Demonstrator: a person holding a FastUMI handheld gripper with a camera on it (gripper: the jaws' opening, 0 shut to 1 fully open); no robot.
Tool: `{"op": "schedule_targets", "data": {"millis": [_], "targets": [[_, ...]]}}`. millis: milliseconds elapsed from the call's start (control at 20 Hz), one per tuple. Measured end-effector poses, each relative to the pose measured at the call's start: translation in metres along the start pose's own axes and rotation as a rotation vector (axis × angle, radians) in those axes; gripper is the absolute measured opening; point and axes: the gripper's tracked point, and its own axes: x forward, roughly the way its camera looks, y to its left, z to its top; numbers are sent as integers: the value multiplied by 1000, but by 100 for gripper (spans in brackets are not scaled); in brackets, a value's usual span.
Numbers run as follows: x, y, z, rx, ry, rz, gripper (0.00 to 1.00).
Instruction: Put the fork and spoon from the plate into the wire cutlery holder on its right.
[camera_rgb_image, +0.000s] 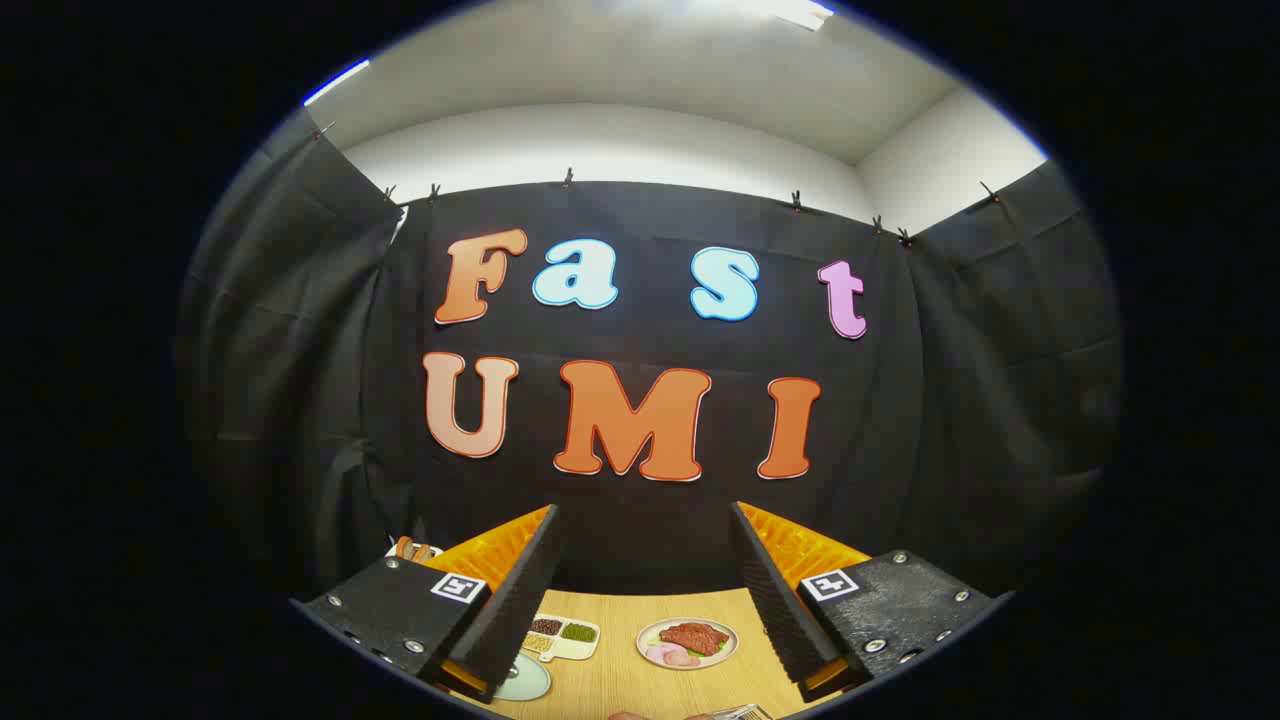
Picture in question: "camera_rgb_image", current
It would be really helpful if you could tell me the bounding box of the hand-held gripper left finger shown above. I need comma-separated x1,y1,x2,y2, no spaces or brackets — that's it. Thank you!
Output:
290,504,563,705

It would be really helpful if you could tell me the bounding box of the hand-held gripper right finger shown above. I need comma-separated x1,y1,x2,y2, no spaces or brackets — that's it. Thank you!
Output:
728,501,1013,706

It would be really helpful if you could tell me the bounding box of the white divided tray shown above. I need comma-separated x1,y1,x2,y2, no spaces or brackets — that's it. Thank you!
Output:
520,614,601,663

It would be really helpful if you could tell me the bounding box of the pale green plate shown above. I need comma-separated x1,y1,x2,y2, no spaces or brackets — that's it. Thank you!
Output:
493,652,553,702

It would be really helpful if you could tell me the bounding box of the brown steak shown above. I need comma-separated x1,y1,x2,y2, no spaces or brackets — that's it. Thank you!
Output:
658,622,731,657

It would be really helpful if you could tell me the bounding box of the white round plate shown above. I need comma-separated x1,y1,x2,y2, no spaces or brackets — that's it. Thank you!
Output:
636,617,739,670

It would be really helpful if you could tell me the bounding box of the row of black cloth clips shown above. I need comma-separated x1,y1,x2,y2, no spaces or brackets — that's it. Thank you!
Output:
312,120,1001,248

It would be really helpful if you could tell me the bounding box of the ceiling light strip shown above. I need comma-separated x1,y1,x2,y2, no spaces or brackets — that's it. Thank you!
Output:
740,0,836,31

